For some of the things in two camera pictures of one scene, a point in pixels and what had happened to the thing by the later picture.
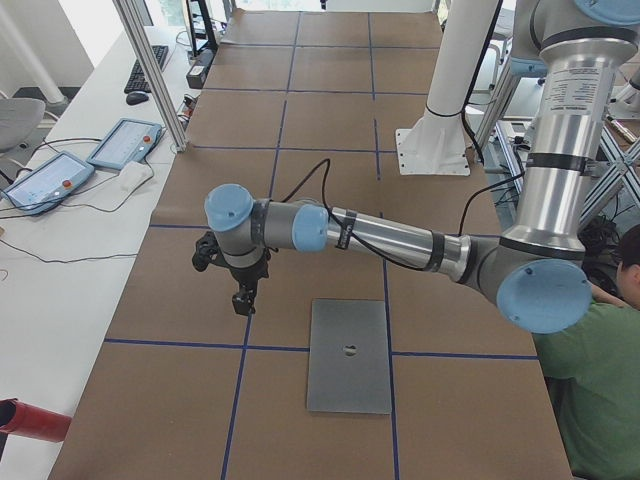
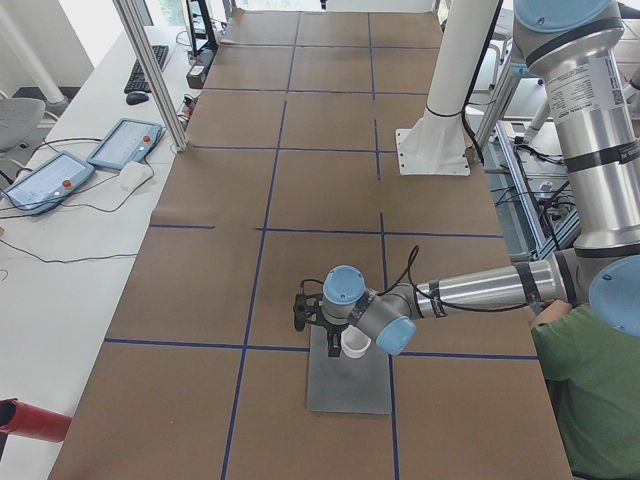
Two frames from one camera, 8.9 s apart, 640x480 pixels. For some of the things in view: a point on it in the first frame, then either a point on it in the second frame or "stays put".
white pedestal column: x=437 y=145 stays put
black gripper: x=206 y=250 -> x=306 y=308
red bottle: x=20 y=418 stays put
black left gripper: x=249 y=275 -> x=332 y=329
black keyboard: x=136 y=80 stays put
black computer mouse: x=134 y=98 stays put
